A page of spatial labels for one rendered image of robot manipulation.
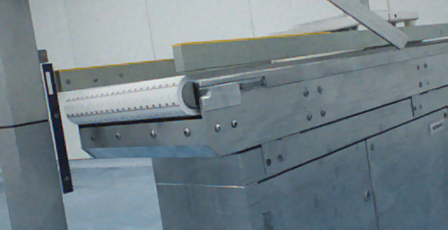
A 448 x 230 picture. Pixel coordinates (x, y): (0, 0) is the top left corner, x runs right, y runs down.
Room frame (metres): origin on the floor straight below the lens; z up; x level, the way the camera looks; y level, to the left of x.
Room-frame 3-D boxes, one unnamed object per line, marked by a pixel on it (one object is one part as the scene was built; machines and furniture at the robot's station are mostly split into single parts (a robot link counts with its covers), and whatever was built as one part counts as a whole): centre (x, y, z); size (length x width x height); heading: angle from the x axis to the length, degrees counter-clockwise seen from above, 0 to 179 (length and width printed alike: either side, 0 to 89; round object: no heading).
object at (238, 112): (1.21, -0.31, 0.76); 1.30 x 0.29 x 0.10; 138
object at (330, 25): (1.19, -0.29, 0.88); 0.25 x 0.24 x 0.02; 47
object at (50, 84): (0.80, 0.26, 0.77); 0.02 x 0.01 x 0.20; 138
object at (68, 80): (1.29, -0.20, 0.84); 1.32 x 0.02 x 0.03; 138
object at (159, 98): (1.21, -0.31, 0.79); 1.35 x 0.25 x 0.05; 138
